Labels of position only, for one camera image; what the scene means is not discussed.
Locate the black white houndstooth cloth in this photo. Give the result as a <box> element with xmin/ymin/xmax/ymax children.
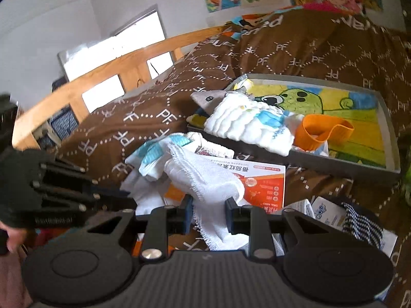
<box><xmin>341</xmin><ymin>201</ymin><xmax>385</xmax><ymax>246</ymax></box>

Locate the window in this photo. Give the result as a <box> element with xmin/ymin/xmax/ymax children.
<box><xmin>58</xmin><ymin>5</ymin><xmax>175</xmax><ymax>103</ymax></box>

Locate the orange and white box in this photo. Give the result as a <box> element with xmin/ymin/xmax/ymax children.
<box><xmin>164</xmin><ymin>159</ymin><xmax>286</xmax><ymax>209</ymax></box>

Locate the white teal-print cloth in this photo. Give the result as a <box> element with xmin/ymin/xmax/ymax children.
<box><xmin>121</xmin><ymin>132</ymin><xmax>235</xmax><ymax>206</ymax></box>

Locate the yellow striped cloth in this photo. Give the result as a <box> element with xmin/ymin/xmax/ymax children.
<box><xmin>234</xmin><ymin>76</ymin><xmax>253</xmax><ymax>91</ymax></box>

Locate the person's left hand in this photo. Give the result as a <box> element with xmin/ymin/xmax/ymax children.
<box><xmin>7</xmin><ymin>229</ymin><xmax>29</xmax><ymax>252</ymax></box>

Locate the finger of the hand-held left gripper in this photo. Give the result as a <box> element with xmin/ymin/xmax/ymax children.
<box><xmin>40</xmin><ymin>160</ymin><xmax>98</xmax><ymax>187</ymax></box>
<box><xmin>32</xmin><ymin>181</ymin><xmax>138</xmax><ymax>213</ymax></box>

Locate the taupe cloth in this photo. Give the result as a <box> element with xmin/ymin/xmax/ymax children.
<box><xmin>190</xmin><ymin>90</ymin><xmax>254</xmax><ymax>117</ymax></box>

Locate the grey tray with cartoon lining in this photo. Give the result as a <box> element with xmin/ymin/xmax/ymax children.
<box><xmin>187</xmin><ymin>73</ymin><xmax>402</xmax><ymax>185</ymax></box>

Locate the brown printed blanket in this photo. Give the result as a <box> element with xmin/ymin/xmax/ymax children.
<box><xmin>54</xmin><ymin>5</ymin><xmax>411</xmax><ymax>308</ymax></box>

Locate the wooden bed rail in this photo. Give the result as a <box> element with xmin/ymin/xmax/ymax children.
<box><xmin>12</xmin><ymin>26</ymin><xmax>225</xmax><ymax>150</ymax></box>

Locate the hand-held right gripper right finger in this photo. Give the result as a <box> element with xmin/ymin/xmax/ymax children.
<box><xmin>225</xmin><ymin>198</ymin><xmax>328</xmax><ymax>260</ymax></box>

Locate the white blue-print gauze towel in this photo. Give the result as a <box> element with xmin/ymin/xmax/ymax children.
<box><xmin>205</xmin><ymin>94</ymin><xmax>304</xmax><ymax>157</ymax></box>

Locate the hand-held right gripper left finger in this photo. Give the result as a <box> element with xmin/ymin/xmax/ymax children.
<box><xmin>87</xmin><ymin>196</ymin><xmax>194</xmax><ymax>261</ymax></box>

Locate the white blue-print packet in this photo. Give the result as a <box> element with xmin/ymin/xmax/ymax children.
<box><xmin>310</xmin><ymin>196</ymin><xmax>399</xmax><ymax>259</ymax></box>

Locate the blue checked cloth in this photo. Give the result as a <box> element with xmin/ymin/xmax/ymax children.
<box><xmin>48</xmin><ymin>105</ymin><xmax>81</xmax><ymax>137</ymax></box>

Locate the plain white gauze cloth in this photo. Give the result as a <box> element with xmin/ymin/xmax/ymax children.
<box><xmin>164</xmin><ymin>143</ymin><xmax>273</xmax><ymax>251</ymax></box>

